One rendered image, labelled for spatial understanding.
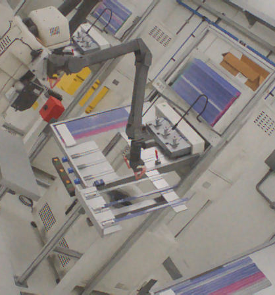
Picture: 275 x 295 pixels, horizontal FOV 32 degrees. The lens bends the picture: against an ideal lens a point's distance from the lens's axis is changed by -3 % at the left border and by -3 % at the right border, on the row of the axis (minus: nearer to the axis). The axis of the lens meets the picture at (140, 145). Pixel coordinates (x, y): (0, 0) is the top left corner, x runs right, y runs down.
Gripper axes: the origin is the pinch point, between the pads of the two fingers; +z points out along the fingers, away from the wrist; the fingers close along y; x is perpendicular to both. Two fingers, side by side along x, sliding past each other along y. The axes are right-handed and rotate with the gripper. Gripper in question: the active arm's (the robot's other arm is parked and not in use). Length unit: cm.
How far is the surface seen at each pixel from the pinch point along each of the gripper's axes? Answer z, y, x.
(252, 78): -14, 44, -111
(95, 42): 6, 168, -48
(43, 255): 52, 8, 51
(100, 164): 15.2, 30.1, 5.3
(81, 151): 16, 46, 11
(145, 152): 13.2, 28.2, -22.8
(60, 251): 53, 8, 40
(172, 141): 5.9, 23.2, -37.2
